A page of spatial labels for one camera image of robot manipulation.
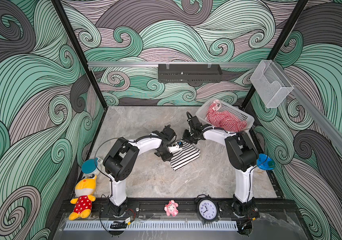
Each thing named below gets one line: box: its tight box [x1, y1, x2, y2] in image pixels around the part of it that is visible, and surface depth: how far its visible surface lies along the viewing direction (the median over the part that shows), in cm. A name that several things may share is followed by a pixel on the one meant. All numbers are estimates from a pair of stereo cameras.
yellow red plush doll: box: [68, 174, 97, 221], surface depth 74 cm
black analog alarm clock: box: [194, 194, 220, 225], surface depth 73 cm
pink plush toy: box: [164, 200, 179, 217], surface depth 73 cm
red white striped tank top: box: [206, 102, 247, 132], surface depth 109 cm
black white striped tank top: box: [168, 139, 201, 172], surface depth 90 cm
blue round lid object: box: [256, 153, 275, 171], surface depth 81 cm
